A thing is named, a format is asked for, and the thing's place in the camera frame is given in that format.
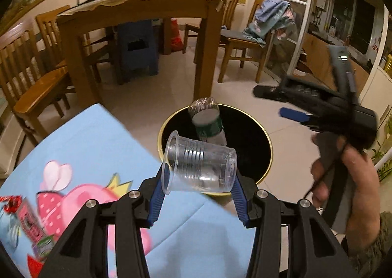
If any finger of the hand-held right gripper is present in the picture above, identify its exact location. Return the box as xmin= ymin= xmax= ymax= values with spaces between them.
xmin=252 ymin=84 xmax=288 ymax=103
xmin=279 ymin=107 xmax=314 ymax=125

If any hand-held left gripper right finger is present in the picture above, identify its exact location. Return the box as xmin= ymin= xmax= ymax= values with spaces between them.
xmin=231 ymin=172 xmax=359 ymax=278

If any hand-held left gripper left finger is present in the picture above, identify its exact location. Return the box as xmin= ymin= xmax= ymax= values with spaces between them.
xmin=38 ymin=163 xmax=167 ymax=278

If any black gold-rimmed trash bin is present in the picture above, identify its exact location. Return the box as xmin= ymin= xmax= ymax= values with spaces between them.
xmin=157 ymin=103 xmax=273 ymax=196

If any clear plastic cup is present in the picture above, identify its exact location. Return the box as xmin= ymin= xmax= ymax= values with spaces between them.
xmin=162 ymin=130 xmax=238 ymax=195

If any green label plastic bottle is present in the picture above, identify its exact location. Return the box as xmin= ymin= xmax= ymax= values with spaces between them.
xmin=187 ymin=97 xmax=228 ymax=146

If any person's right forearm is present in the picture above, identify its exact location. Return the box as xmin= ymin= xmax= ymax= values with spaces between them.
xmin=338 ymin=212 xmax=392 ymax=278

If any person's right hand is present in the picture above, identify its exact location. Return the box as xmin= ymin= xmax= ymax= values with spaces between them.
xmin=311 ymin=145 xmax=382 ymax=241

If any wooden chair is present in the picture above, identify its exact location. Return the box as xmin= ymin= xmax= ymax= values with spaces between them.
xmin=218 ymin=0 xmax=276 ymax=84
xmin=0 ymin=19 xmax=72 ymax=147
xmin=36 ymin=5 xmax=111 ymax=83
xmin=183 ymin=0 xmax=241 ymax=64

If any green potted plant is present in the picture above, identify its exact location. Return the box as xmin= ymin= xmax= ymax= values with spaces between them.
xmin=372 ymin=107 xmax=392 ymax=182

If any wooden kitchen counter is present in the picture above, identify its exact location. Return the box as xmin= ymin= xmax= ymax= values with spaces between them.
xmin=302 ymin=28 xmax=372 ymax=98

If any dark seat cushion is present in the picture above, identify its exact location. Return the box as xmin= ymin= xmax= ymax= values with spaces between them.
xmin=220 ymin=29 xmax=271 ymax=43

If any wooden dining table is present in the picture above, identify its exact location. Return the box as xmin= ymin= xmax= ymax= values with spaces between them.
xmin=57 ymin=0 xmax=231 ymax=113

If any blue cartoon printed cloth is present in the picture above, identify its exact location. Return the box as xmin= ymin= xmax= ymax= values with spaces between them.
xmin=0 ymin=103 xmax=258 ymax=278

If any pile of clothes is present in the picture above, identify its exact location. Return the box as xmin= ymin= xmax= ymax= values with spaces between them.
xmin=243 ymin=0 xmax=296 ymax=49

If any dark kitchen window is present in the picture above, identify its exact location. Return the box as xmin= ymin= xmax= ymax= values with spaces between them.
xmin=332 ymin=0 xmax=385 ymax=55

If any red plastic bag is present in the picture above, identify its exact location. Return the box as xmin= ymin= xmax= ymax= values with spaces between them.
xmin=170 ymin=18 xmax=184 ymax=52

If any small green label container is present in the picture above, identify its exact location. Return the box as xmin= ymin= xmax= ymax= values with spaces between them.
xmin=33 ymin=233 xmax=57 ymax=263

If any blue plastic stool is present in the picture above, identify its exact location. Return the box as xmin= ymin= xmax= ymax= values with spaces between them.
xmin=118 ymin=19 xmax=160 ymax=84

